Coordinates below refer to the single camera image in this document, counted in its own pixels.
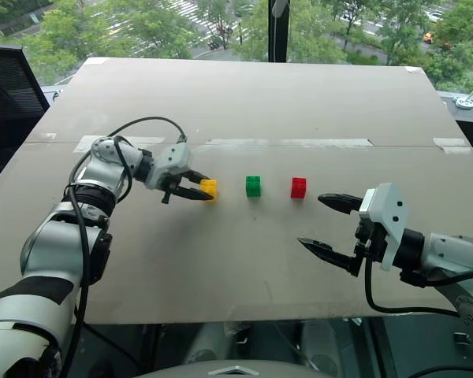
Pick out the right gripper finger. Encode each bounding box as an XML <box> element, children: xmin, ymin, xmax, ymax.
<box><xmin>317</xmin><ymin>192</ymin><xmax>365</xmax><ymax>215</ymax></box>
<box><xmin>296</xmin><ymin>236</ymin><xmax>360</xmax><ymax>277</ymax></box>

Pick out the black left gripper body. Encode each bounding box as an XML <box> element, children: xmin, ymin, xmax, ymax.
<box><xmin>157</xmin><ymin>169</ymin><xmax>189</xmax><ymax>205</ymax></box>

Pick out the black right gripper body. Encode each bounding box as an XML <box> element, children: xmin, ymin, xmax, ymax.
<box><xmin>353</xmin><ymin>218</ymin><xmax>388</xmax><ymax>277</ymax></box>

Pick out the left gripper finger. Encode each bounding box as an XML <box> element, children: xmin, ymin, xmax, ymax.
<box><xmin>183</xmin><ymin>169</ymin><xmax>212</xmax><ymax>184</ymax></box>
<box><xmin>172</xmin><ymin>186</ymin><xmax>217</xmax><ymax>202</ymax></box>

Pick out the yellow toy brick cube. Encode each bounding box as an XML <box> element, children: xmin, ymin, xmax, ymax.
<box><xmin>199</xmin><ymin>178</ymin><xmax>220</xmax><ymax>203</ymax></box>

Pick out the red toy brick cube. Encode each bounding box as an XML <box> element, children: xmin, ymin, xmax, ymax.
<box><xmin>290</xmin><ymin>176</ymin><xmax>308</xmax><ymax>199</ymax></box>

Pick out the green toy brick cube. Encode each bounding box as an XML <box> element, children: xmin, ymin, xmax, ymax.
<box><xmin>244</xmin><ymin>175</ymin><xmax>264</xmax><ymax>198</ymax></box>

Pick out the clear tape patch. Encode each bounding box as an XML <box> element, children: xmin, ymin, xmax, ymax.
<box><xmin>433</xmin><ymin>137</ymin><xmax>472</xmax><ymax>155</ymax></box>

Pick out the grey robot torso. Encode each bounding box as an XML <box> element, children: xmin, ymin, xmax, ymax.
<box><xmin>133</xmin><ymin>355</ymin><xmax>341</xmax><ymax>378</ymax></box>

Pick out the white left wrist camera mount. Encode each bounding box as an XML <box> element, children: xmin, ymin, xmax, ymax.
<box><xmin>146</xmin><ymin>143</ymin><xmax>192</xmax><ymax>191</ymax></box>

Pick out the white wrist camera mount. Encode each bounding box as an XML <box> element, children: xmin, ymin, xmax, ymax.
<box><xmin>146</xmin><ymin>143</ymin><xmax>192</xmax><ymax>191</ymax></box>
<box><xmin>357</xmin><ymin>182</ymin><xmax>411</xmax><ymax>273</ymax></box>

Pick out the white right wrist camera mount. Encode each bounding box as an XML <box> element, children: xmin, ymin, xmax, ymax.
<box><xmin>357</xmin><ymin>182</ymin><xmax>411</xmax><ymax>273</ymax></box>

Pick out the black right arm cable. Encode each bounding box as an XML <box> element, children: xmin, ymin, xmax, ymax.
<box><xmin>363</xmin><ymin>251</ymin><xmax>473</xmax><ymax>318</ymax></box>

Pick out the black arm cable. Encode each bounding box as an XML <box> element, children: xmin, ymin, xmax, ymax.
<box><xmin>61</xmin><ymin>115</ymin><xmax>188</xmax><ymax>378</ymax></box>
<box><xmin>363</xmin><ymin>251</ymin><xmax>473</xmax><ymax>318</ymax></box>

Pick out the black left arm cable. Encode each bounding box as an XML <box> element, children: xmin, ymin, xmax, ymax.
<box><xmin>61</xmin><ymin>115</ymin><xmax>188</xmax><ymax>378</ymax></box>

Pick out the metal window handle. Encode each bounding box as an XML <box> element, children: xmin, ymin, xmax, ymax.
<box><xmin>454</xmin><ymin>83</ymin><xmax>473</xmax><ymax>110</ymax></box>

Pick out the dark window frame post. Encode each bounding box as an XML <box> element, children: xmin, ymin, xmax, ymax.
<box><xmin>267</xmin><ymin>0</ymin><xmax>290</xmax><ymax>64</ymax></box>

